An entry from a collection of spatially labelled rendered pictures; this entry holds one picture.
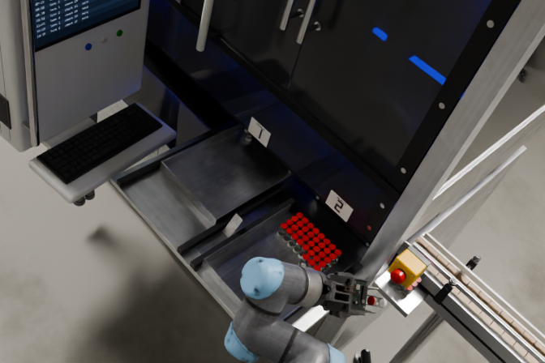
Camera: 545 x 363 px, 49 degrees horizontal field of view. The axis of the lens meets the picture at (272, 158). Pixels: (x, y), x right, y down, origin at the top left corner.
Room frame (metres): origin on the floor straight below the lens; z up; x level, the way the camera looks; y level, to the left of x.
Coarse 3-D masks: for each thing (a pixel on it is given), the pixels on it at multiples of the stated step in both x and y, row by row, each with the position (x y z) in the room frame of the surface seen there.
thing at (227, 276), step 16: (288, 208) 1.19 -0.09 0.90; (272, 224) 1.13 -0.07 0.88; (240, 240) 1.03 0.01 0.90; (256, 240) 1.06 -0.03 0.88; (272, 240) 1.08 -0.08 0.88; (208, 256) 0.93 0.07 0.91; (224, 256) 0.97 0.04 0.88; (240, 256) 0.99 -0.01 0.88; (256, 256) 1.01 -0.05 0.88; (272, 256) 1.03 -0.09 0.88; (288, 256) 1.04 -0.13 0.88; (208, 272) 0.90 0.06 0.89; (224, 272) 0.92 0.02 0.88; (240, 272) 0.94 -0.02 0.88; (224, 288) 0.87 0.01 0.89; (240, 288) 0.89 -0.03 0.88; (240, 304) 0.83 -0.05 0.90; (288, 304) 0.89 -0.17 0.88
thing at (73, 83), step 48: (0, 0) 1.14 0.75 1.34; (48, 0) 1.23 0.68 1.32; (96, 0) 1.38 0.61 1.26; (144, 0) 1.56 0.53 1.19; (0, 48) 1.15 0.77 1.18; (48, 48) 1.23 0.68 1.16; (96, 48) 1.39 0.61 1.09; (144, 48) 1.58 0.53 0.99; (0, 96) 1.15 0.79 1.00; (48, 96) 1.23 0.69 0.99; (96, 96) 1.39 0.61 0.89
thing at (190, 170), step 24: (216, 144) 1.37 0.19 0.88; (240, 144) 1.41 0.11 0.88; (168, 168) 1.18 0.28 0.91; (192, 168) 1.24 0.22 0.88; (216, 168) 1.27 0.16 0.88; (240, 168) 1.31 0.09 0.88; (264, 168) 1.34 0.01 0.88; (192, 192) 1.15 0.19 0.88; (216, 192) 1.18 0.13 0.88; (240, 192) 1.21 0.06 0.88; (264, 192) 1.22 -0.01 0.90; (216, 216) 1.09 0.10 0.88
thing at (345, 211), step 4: (332, 192) 1.19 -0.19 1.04; (328, 196) 1.19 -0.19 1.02; (332, 196) 1.18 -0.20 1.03; (336, 196) 1.18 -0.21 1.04; (328, 200) 1.18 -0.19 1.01; (332, 200) 1.18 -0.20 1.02; (336, 200) 1.17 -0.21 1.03; (340, 200) 1.17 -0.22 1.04; (328, 204) 1.18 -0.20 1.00; (332, 204) 1.18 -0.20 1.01; (340, 204) 1.16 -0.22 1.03; (344, 204) 1.16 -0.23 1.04; (332, 208) 1.17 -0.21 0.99; (340, 208) 1.16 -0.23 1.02; (344, 208) 1.16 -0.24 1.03; (348, 208) 1.15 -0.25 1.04; (336, 212) 1.16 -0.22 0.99; (340, 212) 1.16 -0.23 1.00; (344, 212) 1.15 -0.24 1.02; (348, 212) 1.15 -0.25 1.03; (344, 216) 1.15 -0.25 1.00; (348, 216) 1.14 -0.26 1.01
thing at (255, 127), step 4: (252, 120) 1.36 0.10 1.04; (252, 124) 1.36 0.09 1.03; (256, 124) 1.35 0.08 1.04; (248, 128) 1.37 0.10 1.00; (252, 128) 1.36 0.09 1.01; (256, 128) 1.35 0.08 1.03; (260, 128) 1.34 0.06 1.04; (252, 132) 1.36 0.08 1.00; (256, 132) 1.35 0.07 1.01; (264, 132) 1.33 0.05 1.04; (268, 132) 1.33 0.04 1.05; (256, 136) 1.35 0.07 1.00; (260, 136) 1.34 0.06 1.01; (264, 136) 1.33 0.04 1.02; (268, 136) 1.32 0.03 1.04; (260, 140) 1.34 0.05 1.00; (264, 140) 1.33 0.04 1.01; (264, 144) 1.33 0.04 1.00
